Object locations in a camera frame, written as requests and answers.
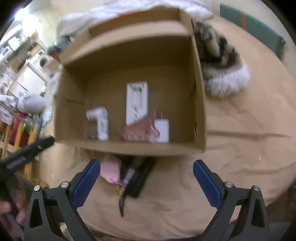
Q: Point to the white bedsheet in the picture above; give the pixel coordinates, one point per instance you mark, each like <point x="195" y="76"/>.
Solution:
<point x="74" y="23"/>

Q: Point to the white washing machine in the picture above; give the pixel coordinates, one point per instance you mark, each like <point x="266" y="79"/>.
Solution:
<point x="38" y="64"/>

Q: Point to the white square charger case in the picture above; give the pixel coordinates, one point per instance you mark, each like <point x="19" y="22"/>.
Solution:
<point x="163" y="127"/>

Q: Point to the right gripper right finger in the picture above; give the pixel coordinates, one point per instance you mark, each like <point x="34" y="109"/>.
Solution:
<point x="241" y="213"/>

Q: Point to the furry patterned blanket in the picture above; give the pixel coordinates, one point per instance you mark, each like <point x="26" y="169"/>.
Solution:
<point x="224" y="71"/>

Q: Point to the white pill bottle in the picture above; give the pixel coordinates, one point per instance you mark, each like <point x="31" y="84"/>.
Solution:
<point x="100" y="116"/>

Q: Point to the beige bed cover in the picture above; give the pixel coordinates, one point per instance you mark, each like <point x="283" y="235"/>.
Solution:
<point x="250" y="141"/>

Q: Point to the person's left hand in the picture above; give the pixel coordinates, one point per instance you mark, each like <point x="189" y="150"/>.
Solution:
<point x="20" y="203"/>

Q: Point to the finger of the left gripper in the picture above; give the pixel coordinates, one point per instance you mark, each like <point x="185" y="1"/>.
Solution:
<point x="23" y="156"/>

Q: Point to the grey plastic bag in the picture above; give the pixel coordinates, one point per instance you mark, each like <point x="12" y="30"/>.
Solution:
<point x="31" y="103"/>

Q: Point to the wooden chair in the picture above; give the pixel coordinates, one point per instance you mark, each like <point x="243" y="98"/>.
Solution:
<point x="16" y="136"/>

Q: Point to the white remote back cover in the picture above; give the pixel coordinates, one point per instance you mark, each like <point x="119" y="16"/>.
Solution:
<point x="137" y="101"/>

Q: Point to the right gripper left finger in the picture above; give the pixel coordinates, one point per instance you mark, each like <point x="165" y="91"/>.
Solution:
<point x="49" y="207"/>

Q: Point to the cardboard box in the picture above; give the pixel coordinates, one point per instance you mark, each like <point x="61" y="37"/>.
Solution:
<point x="155" y="46"/>

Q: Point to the pink comb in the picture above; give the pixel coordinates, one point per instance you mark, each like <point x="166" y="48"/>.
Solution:
<point x="142" y="130"/>

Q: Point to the pink perfume bottle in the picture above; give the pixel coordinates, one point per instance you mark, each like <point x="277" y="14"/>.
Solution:
<point x="111" y="172"/>

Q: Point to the black lighter with label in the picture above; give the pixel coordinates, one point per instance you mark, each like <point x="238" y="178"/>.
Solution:
<point x="133" y="178"/>

